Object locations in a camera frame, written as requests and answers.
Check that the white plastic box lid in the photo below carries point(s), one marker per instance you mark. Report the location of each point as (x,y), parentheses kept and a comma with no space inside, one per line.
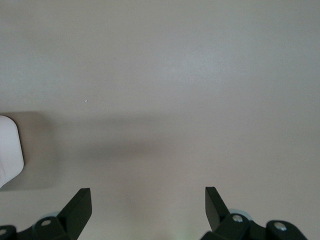
(10,150)

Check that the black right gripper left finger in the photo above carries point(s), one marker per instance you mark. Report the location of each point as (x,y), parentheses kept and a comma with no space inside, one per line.
(75,215)

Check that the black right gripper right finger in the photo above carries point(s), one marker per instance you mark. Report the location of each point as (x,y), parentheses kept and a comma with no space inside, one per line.
(220,220)

